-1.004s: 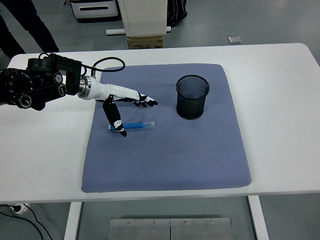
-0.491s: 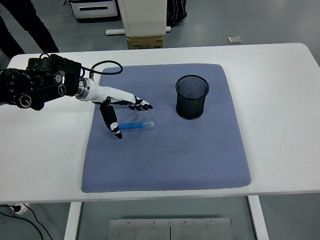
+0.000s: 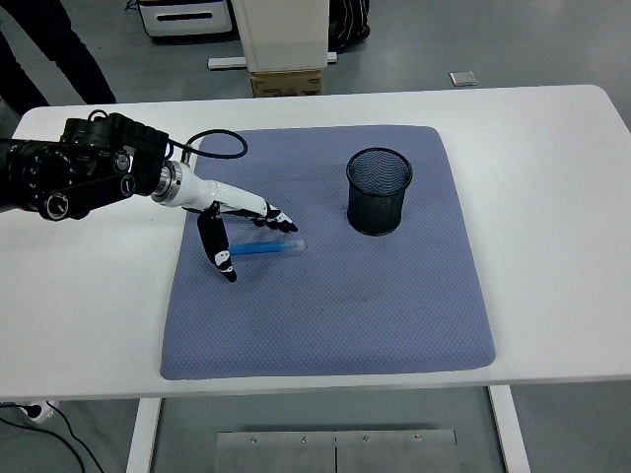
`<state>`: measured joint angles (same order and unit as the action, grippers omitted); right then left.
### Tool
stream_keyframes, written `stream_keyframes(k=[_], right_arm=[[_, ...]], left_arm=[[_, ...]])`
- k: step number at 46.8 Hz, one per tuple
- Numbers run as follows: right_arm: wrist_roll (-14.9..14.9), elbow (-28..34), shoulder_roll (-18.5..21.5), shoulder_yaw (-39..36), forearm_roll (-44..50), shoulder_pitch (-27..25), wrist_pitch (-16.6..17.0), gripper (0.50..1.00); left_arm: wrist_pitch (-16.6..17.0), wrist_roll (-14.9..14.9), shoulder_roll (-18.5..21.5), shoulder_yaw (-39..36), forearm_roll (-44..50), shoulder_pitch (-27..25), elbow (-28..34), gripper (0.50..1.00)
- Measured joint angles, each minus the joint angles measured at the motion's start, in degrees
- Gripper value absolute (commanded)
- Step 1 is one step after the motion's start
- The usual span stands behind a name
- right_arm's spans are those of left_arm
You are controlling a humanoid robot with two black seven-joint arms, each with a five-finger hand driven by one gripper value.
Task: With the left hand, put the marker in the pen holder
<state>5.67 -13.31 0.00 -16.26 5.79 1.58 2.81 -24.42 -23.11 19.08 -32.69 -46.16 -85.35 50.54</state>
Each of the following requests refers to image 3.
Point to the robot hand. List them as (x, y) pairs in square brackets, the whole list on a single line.
[(207, 192)]

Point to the blue marker with clear cap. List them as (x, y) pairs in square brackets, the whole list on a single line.
[(266, 248)]

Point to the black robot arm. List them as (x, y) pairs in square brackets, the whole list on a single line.
[(89, 162)]

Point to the black mesh pen holder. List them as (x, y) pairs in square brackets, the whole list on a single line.
[(374, 212)]

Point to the brown cardboard box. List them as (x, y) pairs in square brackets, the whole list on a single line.
[(286, 84)]

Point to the blue-grey padded mat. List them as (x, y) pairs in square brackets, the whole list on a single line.
[(320, 320)]

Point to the white box appliance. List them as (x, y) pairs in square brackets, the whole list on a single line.
[(187, 17)]

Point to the person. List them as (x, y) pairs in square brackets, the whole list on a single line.
[(49, 49)]

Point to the white table leg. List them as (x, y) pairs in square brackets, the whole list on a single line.
[(144, 438), (509, 433)]

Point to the grey metal plate with screws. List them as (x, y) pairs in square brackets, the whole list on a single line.
[(394, 455), (276, 455)]

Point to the white power strip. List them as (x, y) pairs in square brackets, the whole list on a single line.
[(42, 411)]

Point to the metal floor socket cover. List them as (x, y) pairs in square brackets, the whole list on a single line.
[(463, 79)]

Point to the white pedestal with base bar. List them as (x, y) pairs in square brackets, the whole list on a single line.
[(286, 34)]

